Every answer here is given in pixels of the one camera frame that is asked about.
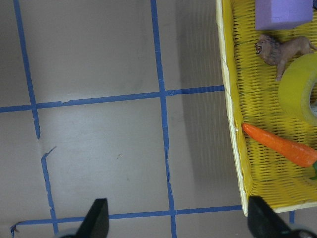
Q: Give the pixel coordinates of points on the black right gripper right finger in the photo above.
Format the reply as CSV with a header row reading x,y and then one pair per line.
x,y
263,222

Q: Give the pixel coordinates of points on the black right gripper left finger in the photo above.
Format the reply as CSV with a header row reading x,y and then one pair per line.
x,y
96,222

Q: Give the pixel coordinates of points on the yellow tape roll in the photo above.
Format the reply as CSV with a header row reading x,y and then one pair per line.
x,y
296,86

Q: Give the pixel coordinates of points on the orange toy carrot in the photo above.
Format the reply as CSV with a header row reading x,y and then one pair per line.
x,y
298,153

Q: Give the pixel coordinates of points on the yellow woven basket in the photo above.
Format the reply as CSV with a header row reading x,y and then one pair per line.
x,y
251,94

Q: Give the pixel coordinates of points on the brown lion toy figure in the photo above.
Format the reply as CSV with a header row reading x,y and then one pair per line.
x,y
276,53

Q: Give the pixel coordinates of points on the purple foam cube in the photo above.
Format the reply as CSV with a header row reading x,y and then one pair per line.
x,y
282,14

